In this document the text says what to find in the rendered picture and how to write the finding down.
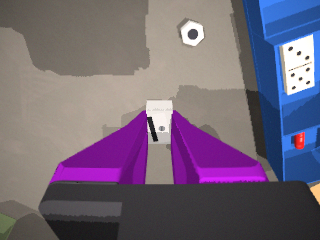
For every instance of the white hex nut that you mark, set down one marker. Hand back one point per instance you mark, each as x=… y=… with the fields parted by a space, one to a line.
x=192 y=33

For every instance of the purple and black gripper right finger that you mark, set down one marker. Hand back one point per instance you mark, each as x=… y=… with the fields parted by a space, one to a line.
x=207 y=159

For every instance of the blue open bin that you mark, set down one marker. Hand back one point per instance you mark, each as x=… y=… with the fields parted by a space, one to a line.
x=285 y=22

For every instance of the red aaa battery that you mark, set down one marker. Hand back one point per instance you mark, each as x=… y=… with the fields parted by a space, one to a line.
x=299 y=140

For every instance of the cream domino tile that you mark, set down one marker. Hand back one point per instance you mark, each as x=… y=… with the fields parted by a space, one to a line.
x=297 y=59

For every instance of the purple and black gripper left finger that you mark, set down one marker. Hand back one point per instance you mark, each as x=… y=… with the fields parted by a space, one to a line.
x=112 y=158

